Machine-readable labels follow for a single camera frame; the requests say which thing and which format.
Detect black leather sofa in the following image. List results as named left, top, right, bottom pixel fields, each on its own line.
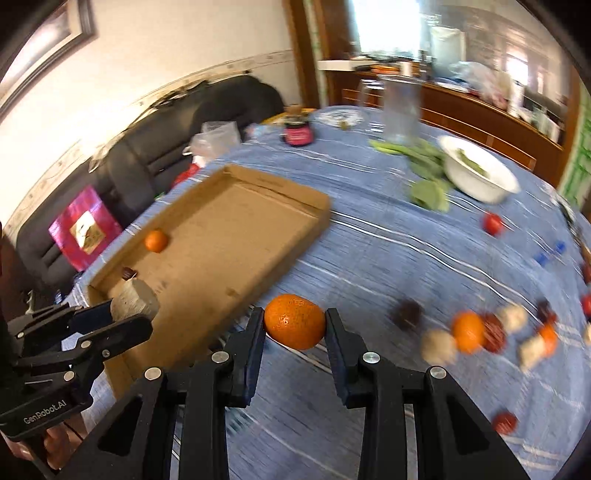
left=14, top=76, right=284, bottom=296

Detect person's left hand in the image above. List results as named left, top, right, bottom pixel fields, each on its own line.
left=4, top=422, right=70, bottom=472

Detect clear plastic pitcher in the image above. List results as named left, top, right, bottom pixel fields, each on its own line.
left=358, top=76, right=423, bottom=144

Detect framed wall picture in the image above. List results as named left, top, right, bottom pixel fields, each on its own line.
left=0, top=0, right=99, bottom=116

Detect clear plastic bag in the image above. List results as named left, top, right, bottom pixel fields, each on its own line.
left=182, top=121, right=243, bottom=167

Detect green vegetable pieces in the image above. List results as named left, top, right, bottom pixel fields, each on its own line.
left=455, top=150, right=490, bottom=178

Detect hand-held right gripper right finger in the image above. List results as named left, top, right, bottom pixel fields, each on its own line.
left=324, top=307, right=532, bottom=480

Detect pink gift bag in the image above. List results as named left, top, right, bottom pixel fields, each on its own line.
left=48, top=185, right=123, bottom=273

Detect wooden door frame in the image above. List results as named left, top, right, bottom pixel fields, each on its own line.
left=284, top=0, right=325, bottom=109

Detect wooden sideboard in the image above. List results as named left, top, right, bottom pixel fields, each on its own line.
left=318, top=58, right=566, bottom=174

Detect blue plaid tablecloth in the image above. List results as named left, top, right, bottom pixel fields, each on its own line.
left=60, top=106, right=591, bottom=480

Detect white bowl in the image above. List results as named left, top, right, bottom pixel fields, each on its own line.
left=436, top=135, right=522, bottom=204

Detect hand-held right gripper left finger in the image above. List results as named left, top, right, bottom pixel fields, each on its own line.
left=58, top=305, right=267, bottom=480

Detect mandarin orange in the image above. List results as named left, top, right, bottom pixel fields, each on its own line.
left=264, top=294, right=327, bottom=350
left=451, top=311, right=486, bottom=354
left=538, top=323, right=560, bottom=356
left=144, top=229, right=170, bottom=254

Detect white container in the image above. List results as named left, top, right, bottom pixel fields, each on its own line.
left=429, top=25, right=467, bottom=70

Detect green bok choy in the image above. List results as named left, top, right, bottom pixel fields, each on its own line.
left=406, top=143, right=456, bottom=213
left=369, top=140, right=421, bottom=157

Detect shallow cardboard box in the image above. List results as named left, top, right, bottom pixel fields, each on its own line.
left=85, top=164, right=332, bottom=398

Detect dark jar with pink label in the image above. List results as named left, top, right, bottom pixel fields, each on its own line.
left=279, top=105, right=316, bottom=148

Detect white plastic bag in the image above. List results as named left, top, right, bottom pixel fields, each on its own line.
left=455, top=60, right=513, bottom=109

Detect blue marker pen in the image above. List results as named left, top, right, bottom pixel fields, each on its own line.
left=534, top=240, right=568, bottom=267

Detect red plastic bag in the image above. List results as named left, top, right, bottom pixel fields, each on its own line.
left=171, top=164, right=201, bottom=188

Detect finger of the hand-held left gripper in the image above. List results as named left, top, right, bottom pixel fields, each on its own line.
left=6, top=299, right=115, bottom=356
left=13, top=315, right=154, bottom=385

